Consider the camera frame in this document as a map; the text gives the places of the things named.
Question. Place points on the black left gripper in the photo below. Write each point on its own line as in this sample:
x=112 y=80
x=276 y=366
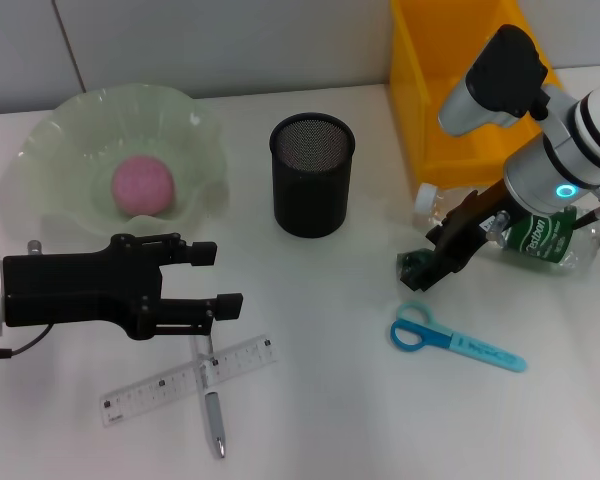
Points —
x=80 y=290

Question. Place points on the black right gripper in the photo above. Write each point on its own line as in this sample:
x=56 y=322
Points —
x=472 y=220

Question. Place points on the dark green plastic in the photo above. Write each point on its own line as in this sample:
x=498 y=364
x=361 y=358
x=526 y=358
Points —
x=410 y=262

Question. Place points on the clear green-label water bottle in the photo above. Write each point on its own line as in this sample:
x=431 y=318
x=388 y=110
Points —
x=550 y=242

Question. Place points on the pink peach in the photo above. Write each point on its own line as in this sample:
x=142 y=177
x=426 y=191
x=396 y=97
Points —
x=142 y=185

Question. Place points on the blue scissors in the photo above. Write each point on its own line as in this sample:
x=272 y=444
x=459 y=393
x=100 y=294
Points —
x=410 y=334

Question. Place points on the black mesh pen holder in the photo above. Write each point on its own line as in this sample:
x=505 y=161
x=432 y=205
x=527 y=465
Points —
x=311 y=195

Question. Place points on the silver ballpoint pen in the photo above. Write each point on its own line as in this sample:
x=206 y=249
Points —
x=214 y=415

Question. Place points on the transparent plastic ruler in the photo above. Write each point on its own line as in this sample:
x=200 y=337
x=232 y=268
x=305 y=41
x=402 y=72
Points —
x=145 y=395

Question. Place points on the pale green glass fruit plate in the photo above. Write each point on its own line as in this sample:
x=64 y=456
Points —
x=80 y=135

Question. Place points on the yellow plastic bin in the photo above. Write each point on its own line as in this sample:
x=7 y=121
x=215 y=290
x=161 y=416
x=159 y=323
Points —
x=420 y=100

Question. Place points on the silver left wrist connector post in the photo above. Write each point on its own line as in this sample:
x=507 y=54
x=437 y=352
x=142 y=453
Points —
x=34 y=248

